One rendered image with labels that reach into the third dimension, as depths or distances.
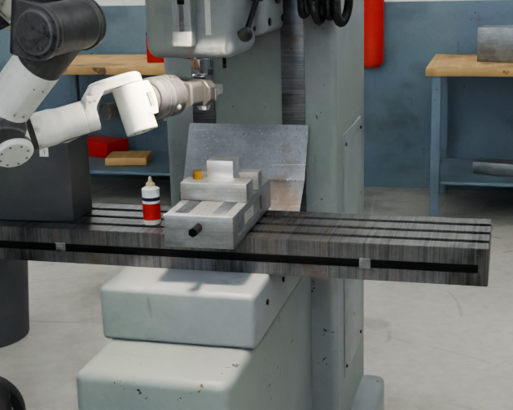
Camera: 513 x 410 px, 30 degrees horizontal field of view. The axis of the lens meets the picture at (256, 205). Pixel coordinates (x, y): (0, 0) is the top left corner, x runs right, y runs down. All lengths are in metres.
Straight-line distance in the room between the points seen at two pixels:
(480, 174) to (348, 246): 3.81
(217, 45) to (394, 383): 1.88
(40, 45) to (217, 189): 0.59
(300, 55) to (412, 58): 3.85
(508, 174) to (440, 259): 3.77
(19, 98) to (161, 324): 0.57
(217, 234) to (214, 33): 0.42
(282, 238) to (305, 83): 0.55
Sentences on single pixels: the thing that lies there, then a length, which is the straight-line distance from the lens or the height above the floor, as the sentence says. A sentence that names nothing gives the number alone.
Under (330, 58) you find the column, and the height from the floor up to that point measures 1.26.
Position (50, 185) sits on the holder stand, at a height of 1.02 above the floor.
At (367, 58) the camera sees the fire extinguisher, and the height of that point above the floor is 0.86.
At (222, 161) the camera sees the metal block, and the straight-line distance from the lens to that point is 2.13.
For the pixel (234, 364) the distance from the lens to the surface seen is 1.95.
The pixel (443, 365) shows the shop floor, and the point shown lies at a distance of 3.75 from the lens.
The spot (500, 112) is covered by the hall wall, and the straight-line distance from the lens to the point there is 6.29.
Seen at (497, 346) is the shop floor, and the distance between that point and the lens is 3.94.
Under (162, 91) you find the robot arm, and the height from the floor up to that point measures 1.25.
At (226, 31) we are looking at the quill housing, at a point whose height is 1.37.
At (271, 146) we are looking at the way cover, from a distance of 2.48.
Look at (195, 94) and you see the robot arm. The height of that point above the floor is 1.24.
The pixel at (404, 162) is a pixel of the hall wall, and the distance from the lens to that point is 6.39.
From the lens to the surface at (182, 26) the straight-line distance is 2.01.
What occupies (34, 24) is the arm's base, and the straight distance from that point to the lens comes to 1.68.
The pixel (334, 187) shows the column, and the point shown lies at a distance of 2.51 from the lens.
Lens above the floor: 1.52
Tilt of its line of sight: 15 degrees down
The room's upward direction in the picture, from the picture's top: 2 degrees counter-clockwise
